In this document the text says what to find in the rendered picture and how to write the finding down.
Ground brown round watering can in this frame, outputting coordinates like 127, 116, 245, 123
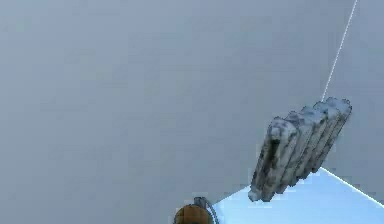
173, 196, 220, 224

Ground grey white ribbed radiator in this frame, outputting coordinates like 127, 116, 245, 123
247, 96, 353, 203

